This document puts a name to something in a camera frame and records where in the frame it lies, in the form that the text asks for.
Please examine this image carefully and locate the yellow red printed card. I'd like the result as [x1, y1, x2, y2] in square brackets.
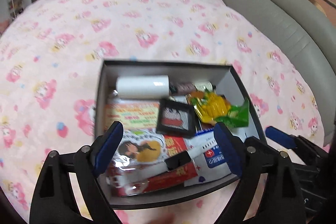
[104, 102, 161, 132]

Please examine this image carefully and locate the small black picture frame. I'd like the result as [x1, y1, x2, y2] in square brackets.
[156, 98, 201, 138]

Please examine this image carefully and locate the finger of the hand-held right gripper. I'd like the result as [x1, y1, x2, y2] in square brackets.
[265, 126, 328, 164]

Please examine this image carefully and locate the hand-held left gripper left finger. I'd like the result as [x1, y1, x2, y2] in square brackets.
[30, 121, 124, 224]

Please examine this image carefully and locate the white paper roll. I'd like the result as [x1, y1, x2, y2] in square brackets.
[115, 75, 171, 99]

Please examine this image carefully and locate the red printed packet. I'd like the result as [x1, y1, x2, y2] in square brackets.
[108, 135, 198, 197]

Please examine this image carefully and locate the grey sofa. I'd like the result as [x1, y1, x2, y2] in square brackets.
[214, 0, 336, 146]

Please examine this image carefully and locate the small pinkish tube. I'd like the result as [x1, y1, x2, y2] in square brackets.
[169, 83, 196, 94]

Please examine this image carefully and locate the white blue wet wipes pack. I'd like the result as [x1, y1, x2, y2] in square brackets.
[184, 126, 237, 187]

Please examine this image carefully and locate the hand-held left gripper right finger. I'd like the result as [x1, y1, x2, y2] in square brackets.
[214, 123, 306, 224]

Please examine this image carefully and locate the pink printed blanket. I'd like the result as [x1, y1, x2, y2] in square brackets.
[0, 0, 330, 224]

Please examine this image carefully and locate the green yellow snack wrapper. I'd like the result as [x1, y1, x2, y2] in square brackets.
[188, 90, 250, 130]

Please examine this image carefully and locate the dark grey storage box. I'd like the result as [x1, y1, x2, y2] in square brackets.
[94, 60, 268, 210]

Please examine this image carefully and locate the girl figure card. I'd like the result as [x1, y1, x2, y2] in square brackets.
[110, 128, 168, 169]

